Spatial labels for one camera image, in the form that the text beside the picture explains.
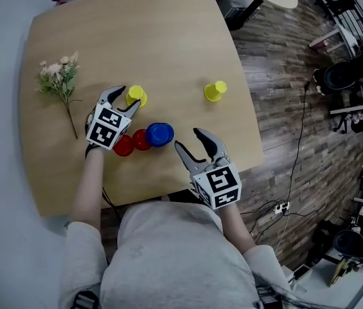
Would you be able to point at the red paper cup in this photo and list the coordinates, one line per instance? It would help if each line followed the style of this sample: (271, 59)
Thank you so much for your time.
(124, 147)
(140, 140)

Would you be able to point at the white power strip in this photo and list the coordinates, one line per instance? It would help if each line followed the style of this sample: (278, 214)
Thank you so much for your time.
(281, 208)

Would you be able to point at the grey metal box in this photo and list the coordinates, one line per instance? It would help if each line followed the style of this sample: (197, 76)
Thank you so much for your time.
(237, 5)

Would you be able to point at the yellow paper cup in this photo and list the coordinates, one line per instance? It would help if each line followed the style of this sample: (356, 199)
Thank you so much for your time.
(135, 93)
(215, 91)

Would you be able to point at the person's right forearm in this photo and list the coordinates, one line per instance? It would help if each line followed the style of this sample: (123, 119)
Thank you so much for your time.
(236, 227)

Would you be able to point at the white desk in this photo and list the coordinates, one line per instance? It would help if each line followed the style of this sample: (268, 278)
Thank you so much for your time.
(345, 32)

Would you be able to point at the person's grey sweatshirt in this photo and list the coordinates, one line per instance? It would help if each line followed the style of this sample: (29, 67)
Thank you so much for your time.
(175, 262)

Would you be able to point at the artificial flower sprig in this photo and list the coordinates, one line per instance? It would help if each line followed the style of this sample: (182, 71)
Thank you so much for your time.
(59, 79)

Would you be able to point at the person's left forearm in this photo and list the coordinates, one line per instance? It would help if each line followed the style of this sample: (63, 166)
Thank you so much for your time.
(88, 188)

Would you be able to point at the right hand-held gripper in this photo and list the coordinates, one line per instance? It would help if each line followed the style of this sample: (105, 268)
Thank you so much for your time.
(220, 182)

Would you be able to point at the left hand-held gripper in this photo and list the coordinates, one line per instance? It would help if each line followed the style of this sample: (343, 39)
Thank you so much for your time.
(107, 127)

